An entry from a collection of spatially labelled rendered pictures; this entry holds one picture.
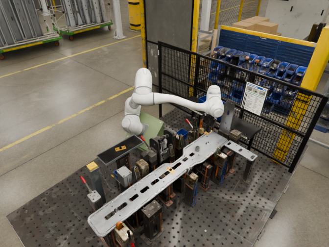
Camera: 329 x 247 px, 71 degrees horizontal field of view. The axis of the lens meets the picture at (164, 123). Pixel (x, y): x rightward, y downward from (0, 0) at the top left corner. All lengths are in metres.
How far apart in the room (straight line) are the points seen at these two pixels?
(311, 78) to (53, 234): 2.32
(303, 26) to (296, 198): 5.90
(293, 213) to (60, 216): 2.48
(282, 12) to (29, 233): 8.01
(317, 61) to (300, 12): 6.21
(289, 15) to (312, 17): 0.60
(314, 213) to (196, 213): 1.69
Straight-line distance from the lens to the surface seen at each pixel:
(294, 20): 8.33
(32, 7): 8.59
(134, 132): 2.38
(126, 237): 1.54
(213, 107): 1.68
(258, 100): 2.34
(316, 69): 2.12
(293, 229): 3.09
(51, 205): 2.28
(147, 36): 4.69
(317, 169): 3.88
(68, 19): 9.27
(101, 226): 1.68
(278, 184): 2.43
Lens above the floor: 2.42
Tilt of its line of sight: 37 degrees down
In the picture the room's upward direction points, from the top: straight up
